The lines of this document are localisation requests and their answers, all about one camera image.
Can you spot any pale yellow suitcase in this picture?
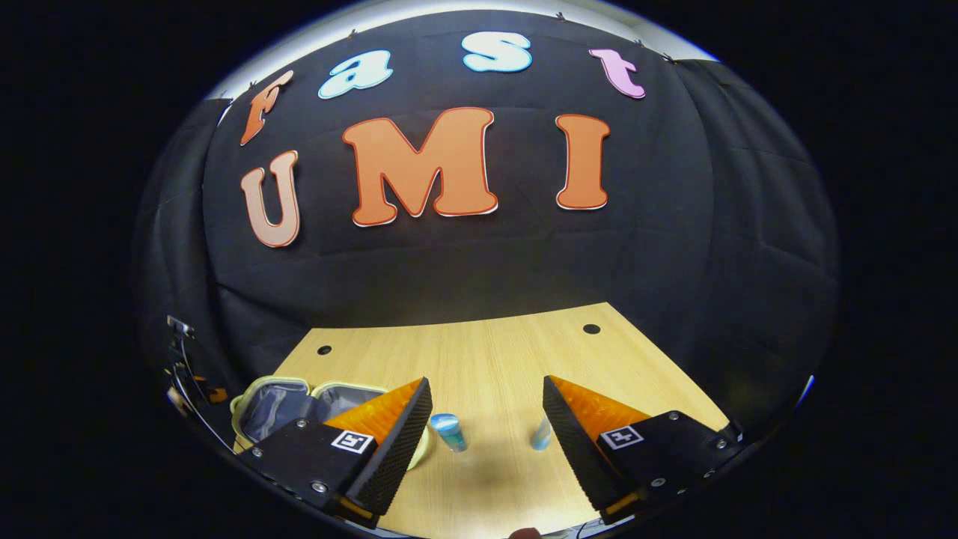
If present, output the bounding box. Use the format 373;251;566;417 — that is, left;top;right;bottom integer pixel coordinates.
231;377;433;470

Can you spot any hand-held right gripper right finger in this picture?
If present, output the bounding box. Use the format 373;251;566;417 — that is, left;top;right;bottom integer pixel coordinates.
542;375;743;525

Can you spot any blue skin care bottle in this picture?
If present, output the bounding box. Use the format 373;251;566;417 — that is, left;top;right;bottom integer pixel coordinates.
430;413;469;453

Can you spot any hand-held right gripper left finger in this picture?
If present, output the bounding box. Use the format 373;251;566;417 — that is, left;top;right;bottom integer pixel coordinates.
236;377;433;529

